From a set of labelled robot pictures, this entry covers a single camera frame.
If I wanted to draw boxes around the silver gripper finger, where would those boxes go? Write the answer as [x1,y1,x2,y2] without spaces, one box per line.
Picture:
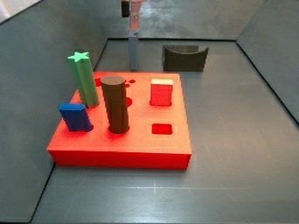
[122,0,130,18]
[130,0,147,31]

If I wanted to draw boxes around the red wooden peg board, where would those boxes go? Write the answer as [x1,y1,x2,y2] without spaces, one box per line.
[46,71,193,171]

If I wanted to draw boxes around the black curved holder stand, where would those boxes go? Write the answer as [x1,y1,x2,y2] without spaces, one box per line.
[163,45,210,72]

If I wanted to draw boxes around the green star peg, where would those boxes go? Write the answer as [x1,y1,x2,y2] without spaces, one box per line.
[69,52,99,108]

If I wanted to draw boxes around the brown cylinder peg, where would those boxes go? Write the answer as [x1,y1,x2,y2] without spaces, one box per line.
[101,75,130,134]

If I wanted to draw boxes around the red square peg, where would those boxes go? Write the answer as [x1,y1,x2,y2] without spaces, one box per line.
[150,79,174,106]

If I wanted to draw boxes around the blue oval peg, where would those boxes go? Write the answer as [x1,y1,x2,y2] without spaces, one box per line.
[59,103,94,132]

